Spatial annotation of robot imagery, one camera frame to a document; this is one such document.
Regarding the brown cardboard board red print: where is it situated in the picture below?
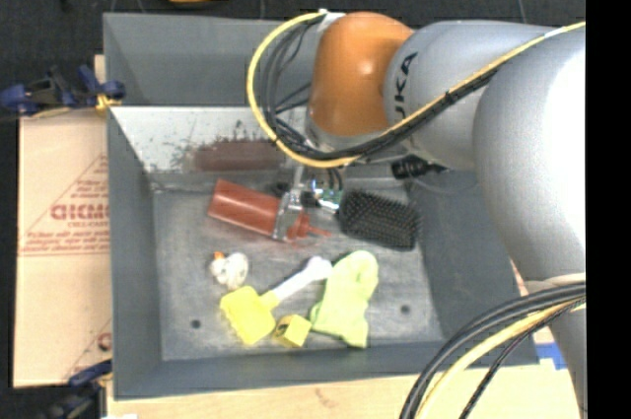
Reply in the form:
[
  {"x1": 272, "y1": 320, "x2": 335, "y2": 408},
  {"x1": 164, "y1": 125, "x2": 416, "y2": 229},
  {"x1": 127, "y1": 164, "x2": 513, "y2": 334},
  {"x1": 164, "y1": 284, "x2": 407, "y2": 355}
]
[{"x1": 11, "y1": 106, "x2": 114, "y2": 389}]

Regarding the black cylinder on white bracket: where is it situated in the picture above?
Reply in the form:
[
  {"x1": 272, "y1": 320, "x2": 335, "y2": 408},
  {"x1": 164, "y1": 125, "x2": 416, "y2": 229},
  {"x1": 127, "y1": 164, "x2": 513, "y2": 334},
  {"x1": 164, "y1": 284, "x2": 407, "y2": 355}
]
[{"x1": 390, "y1": 156, "x2": 448, "y2": 182}]

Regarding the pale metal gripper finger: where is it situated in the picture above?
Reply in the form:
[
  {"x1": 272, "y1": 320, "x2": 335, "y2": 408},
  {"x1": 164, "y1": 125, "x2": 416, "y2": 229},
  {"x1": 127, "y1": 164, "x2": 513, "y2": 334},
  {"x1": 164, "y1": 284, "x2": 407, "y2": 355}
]
[
  {"x1": 272, "y1": 214, "x2": 299, "y2": 243},
  {"x1": 281, "y1": 191, "x2": 305, "y2": 217}
]

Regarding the white toy duck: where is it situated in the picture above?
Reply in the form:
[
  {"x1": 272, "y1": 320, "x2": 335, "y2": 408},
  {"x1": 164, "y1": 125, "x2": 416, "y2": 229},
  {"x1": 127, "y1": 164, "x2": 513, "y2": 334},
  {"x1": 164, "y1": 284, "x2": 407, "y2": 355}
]
[{"x1": 208, "y1": 250, "x2": 250, "y2": 291}]

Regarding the red-brown squeeze bottle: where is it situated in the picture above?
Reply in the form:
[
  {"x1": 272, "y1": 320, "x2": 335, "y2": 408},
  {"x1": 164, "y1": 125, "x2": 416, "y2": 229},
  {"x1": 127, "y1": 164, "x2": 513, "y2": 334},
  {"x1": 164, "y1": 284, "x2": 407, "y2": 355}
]
[{"x1": 206, "y1": 177, "x2": 332, "y2": 244}]

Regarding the yellow scraper with white handle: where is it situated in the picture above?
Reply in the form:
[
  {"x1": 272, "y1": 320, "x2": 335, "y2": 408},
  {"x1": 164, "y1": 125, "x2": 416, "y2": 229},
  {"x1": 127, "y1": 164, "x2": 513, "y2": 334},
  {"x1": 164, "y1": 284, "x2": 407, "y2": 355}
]
[{"x1": 218, "y1": 254, "x2": 334, "y2": 346}]

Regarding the yellow-green cloth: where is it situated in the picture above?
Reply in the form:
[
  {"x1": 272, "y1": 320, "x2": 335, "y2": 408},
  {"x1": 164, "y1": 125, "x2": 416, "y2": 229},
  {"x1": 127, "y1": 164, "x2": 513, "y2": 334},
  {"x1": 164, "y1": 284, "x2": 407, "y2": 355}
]
[{"x1": 309, "y1": 249, "x2": 381, "y2": 350}]

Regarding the grey metal bin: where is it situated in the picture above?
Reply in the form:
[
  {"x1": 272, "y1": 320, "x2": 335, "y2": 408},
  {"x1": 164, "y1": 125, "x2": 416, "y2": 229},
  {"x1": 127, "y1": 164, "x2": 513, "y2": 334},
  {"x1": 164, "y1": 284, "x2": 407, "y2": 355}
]
[{"x1": 102, "y1": 12, "x2": 539, "y2": 399}]

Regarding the small yellow block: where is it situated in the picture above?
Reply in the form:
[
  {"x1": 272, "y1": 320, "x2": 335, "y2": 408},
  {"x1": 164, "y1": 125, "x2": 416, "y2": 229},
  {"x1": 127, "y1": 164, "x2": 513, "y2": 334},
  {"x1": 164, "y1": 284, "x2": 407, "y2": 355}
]
[{"x1": 272, "y1": 314, "x2": 314, "y2": 349}]

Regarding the black hairbrush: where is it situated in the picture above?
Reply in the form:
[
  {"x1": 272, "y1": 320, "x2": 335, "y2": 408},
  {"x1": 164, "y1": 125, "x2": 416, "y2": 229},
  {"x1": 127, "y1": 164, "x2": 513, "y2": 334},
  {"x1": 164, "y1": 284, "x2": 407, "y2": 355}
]
[{"x1": 337, "y1": 188, "x2": 421, "y2": 252}]

